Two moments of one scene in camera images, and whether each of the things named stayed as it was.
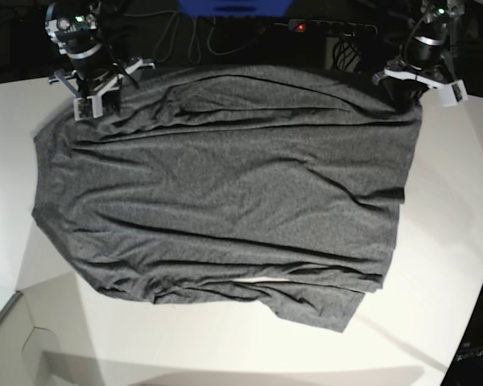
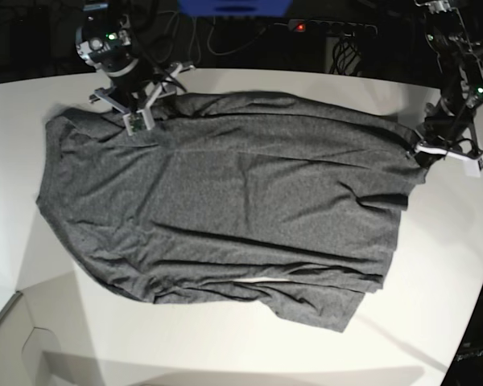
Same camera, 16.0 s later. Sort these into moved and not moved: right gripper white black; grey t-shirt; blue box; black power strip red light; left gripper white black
Moved: left gripper white black; grey t-shirt; right gripper white black
Not moved: blue box; black power strip red light
